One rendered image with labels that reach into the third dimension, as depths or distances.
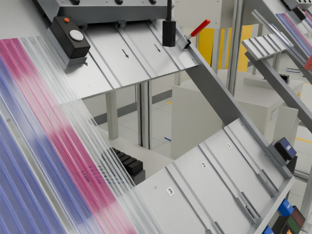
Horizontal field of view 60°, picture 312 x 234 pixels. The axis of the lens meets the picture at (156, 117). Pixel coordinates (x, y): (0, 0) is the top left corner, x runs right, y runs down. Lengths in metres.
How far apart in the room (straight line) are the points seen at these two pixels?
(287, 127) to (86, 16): 0.72
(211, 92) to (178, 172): 0.32
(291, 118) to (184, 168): 0.55
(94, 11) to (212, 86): 0.36
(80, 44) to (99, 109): 2.26
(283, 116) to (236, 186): 0.45
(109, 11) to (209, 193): 0.43
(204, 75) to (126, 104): 2.27
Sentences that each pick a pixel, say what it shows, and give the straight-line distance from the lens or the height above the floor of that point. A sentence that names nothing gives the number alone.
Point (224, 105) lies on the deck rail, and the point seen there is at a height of 0.87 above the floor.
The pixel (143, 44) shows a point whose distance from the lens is 0.68.
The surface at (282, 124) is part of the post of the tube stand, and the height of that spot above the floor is 0.75.
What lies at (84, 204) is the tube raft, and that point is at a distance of 0.40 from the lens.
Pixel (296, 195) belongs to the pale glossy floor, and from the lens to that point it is 2.01.
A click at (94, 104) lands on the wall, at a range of 2.70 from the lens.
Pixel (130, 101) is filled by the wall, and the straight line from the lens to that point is 3.03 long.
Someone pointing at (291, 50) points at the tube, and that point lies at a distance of 0.83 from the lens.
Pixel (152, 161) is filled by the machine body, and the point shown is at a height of 0.62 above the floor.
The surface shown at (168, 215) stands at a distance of 0.48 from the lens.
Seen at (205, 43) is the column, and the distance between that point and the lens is 3.86.
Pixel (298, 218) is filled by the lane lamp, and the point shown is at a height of 0.66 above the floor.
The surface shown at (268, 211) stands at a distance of 0.63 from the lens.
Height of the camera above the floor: 1.12
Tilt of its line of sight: 23 degrees down
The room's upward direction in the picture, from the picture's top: straight up
